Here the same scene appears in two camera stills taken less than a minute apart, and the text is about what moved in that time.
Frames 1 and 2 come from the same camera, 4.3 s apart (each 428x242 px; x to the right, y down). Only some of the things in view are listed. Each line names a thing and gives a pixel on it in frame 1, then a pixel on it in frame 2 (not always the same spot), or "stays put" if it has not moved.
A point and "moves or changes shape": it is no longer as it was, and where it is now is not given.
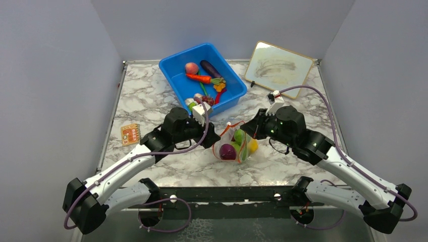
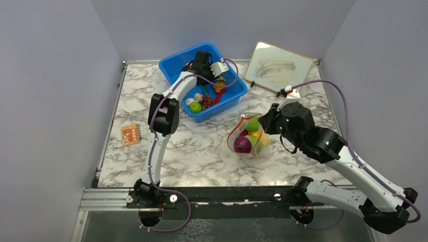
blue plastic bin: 174,68 stays put
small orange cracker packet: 130,134 stays put
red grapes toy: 210,100 stays put
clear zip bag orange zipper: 233,144 moves or changes shape
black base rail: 191,202 stays put
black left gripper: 212,138 -> 211,76
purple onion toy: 227,152 -> 242,144
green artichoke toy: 239,136 moves or changes shape
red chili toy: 218,96 stays put
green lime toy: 191,105 stays put
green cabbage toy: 237,146 -> 256,145
